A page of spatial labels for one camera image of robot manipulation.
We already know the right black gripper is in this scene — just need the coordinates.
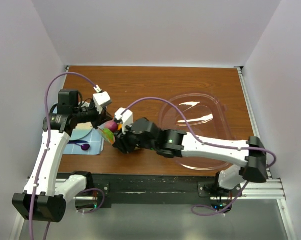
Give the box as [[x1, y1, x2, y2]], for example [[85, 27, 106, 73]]
[[112, 119, 157, 154]]

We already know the pink fake peach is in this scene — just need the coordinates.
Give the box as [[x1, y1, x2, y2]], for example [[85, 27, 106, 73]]
[[105, 120, 119, 133]]

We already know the clear zip top bag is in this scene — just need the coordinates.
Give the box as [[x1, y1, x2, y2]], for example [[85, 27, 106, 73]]
[[97, 120, 123, 145]]

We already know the pink transparent plastic tub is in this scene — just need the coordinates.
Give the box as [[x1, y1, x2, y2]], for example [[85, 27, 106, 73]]
[[158, 92, 239, 172]]

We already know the light green fake gourd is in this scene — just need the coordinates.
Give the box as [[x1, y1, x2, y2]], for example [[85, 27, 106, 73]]
[[101, 128, 115, 145]]

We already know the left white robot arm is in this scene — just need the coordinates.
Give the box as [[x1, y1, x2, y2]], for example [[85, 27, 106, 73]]
[[12, 87, 112, 223]]

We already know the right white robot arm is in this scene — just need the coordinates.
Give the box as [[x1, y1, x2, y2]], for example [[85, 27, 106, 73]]
[[113, 118, 268, 197]]

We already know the blue checked cloth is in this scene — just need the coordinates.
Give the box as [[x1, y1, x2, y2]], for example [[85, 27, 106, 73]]
[[63, 128, 104, 156]]

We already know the cream floral plate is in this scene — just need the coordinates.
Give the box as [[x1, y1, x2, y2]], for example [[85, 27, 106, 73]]
[[70, 122, 93, 141]]

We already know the purple spoon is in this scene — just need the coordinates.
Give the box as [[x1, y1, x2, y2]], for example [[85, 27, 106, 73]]
[[68, 140, 91, 151]]

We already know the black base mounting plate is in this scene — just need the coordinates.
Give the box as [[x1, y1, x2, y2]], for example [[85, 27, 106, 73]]
[[56, 171, 244, 210]]

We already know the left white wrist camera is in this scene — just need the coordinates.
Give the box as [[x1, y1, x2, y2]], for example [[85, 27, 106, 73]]
[[92, 85, 113, 114]]

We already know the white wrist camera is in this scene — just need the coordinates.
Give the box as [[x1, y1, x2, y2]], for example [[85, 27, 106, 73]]
[[114, 107, 134, 134], [92, 85, 113, 114]]

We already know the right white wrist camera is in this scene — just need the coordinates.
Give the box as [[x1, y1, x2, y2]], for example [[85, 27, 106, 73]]
[[114, 107, 134, 134]]

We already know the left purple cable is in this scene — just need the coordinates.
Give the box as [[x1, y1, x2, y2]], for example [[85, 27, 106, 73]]
[[29, 71, 101, 240]]

